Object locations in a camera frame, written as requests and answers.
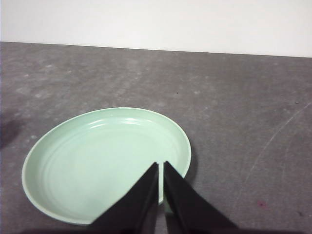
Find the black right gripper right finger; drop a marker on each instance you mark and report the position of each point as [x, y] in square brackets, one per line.
[187, 209]

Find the green plate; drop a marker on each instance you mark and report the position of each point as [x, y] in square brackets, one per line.
[85, 158]

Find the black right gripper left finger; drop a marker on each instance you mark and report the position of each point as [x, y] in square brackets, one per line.
[136, 209]

